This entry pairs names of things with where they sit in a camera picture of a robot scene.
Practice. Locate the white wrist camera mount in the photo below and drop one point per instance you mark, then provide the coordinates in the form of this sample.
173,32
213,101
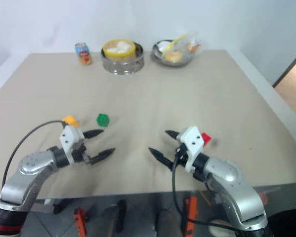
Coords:
192,140
69,138

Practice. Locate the printed drink can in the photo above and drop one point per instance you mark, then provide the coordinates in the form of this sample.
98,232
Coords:
84,55

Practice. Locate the round golden bread roll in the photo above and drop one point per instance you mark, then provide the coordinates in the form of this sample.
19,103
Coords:
173,56

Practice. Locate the round steel pot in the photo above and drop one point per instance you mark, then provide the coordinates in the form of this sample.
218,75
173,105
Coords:
123,66

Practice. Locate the white steamed bun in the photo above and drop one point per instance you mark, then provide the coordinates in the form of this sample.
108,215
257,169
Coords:
111,50
121,46

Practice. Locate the clear plastic bag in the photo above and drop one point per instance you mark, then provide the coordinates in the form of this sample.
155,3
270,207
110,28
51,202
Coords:
184,47

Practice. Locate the yellow toy block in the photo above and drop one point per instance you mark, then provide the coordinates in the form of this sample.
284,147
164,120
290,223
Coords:
70,121

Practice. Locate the white round food piece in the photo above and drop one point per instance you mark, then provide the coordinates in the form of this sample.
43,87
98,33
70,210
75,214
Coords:
163,45

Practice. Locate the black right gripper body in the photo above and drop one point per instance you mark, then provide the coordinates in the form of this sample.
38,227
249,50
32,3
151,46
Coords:
181,156

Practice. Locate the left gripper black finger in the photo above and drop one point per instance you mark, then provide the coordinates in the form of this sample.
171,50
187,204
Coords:
102,156
93,133

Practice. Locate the beige table cloth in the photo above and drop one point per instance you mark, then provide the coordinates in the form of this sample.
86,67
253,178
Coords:
147,103

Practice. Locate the yellow-rimmed steamer basket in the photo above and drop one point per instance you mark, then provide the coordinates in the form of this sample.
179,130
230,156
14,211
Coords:
120,55

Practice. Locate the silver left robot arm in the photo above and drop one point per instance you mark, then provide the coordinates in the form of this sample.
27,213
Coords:
26,177

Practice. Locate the orange clamp-like tool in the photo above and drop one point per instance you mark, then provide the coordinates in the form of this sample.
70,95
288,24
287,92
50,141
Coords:
79,222
191,212

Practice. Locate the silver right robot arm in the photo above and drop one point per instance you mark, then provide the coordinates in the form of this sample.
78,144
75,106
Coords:
236,192

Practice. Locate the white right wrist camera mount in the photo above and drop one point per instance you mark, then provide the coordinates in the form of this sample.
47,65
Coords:
192,140

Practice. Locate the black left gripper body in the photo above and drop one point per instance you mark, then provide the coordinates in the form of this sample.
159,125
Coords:
78,154

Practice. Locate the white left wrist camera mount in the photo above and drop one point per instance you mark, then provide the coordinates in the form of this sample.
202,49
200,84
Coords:
69,138

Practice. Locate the green toy block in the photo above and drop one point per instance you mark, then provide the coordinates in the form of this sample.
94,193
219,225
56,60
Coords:
103,120

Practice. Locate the red toy block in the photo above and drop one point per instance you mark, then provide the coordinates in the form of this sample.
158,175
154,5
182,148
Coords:
206,138

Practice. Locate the small browned bread piece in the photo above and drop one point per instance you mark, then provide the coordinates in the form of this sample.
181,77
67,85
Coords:
194,47

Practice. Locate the shallow steel bowl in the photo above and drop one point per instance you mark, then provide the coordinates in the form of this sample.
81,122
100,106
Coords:
160,58

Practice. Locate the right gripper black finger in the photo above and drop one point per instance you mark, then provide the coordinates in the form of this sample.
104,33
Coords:
174,135
162,159

